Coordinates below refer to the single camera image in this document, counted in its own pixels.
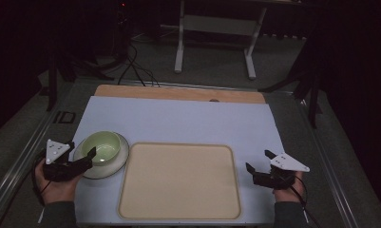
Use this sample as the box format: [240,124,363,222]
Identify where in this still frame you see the black floor bracket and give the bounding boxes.
[52,110,77,124]

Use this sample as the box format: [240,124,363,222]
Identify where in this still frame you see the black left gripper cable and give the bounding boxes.
[30,151,53,207]

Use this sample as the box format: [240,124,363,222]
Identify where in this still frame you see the light green bowl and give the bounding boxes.
[80,130,123,167]

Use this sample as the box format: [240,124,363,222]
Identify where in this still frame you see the dark equipment tower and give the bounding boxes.
[114,0,133,63]

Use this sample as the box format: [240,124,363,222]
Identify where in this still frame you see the person's right hand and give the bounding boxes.
[272,171,307,203]

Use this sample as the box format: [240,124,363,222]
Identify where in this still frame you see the black tripod stand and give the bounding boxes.
[258,41,324,129]
[35,47,116,113]

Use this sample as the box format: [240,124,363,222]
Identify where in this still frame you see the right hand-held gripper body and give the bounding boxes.
[252,153,311,191]

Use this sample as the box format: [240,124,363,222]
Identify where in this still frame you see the black floor cables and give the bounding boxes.
[116,41,162,88]

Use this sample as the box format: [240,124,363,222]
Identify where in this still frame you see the white metal table frame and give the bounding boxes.
[173,0,306,81]

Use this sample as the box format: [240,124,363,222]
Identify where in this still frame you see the pale green bowl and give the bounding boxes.
[72,132,130,181]

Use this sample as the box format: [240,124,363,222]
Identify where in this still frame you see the metal floor rail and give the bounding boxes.
[293,94,361,228]
[0,104,67,220]

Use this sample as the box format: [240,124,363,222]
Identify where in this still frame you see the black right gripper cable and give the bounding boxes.
[288,175,322,228]

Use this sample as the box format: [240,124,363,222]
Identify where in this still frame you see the white table mat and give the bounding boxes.
[68,95,286,227]

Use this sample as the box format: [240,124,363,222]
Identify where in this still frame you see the person's left hand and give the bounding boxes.
[34,160,85,205]

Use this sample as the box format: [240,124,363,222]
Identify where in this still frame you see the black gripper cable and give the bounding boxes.
[30,151,53,207]
[288,175,322,228]

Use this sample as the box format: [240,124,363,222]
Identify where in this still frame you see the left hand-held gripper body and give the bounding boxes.
[43,139,94,183]

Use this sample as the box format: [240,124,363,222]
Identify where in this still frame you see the beige rectangular tray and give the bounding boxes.
[116,142,243,222]

